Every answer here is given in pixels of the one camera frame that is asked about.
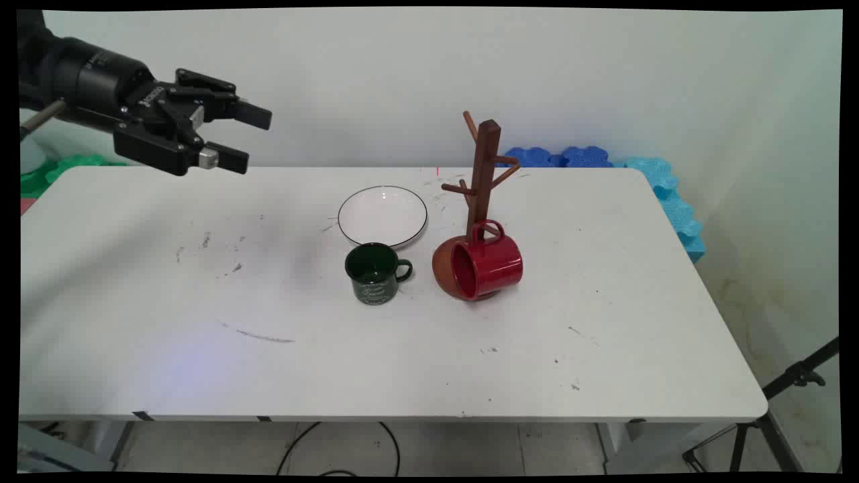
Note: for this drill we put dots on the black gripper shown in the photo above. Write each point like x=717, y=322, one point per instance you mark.
x=100, y=80

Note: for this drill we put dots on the red ceramic mug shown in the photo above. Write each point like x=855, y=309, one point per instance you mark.
x=493, y=265

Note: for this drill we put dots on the green foam mat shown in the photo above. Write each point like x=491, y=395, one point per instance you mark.
x=74, y=164

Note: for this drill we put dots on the pale grey rounded object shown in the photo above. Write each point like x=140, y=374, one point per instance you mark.
x=31, y=157

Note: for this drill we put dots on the red foam mat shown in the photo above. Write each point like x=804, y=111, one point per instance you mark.
x=27, y=204

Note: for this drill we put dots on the white plate with black rim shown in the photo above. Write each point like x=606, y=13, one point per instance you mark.
x=382, y=215

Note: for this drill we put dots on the dark green enamel mug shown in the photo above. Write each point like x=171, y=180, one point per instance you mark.
x=372, y=278

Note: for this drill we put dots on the brown wooden mug tree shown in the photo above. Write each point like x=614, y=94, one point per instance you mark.
x=484, y=168

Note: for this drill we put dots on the grey table leg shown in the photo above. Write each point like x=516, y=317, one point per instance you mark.
x=644, y=446
x=67, y=446

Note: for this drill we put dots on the dark blue foam mat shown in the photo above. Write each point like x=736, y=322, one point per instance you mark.
x=550, y=158

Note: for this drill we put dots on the light blue foam mat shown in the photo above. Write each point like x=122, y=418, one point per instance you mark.
x=674, y=208

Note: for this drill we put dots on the black tripod stand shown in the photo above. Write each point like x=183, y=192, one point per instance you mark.
x=772, y=389

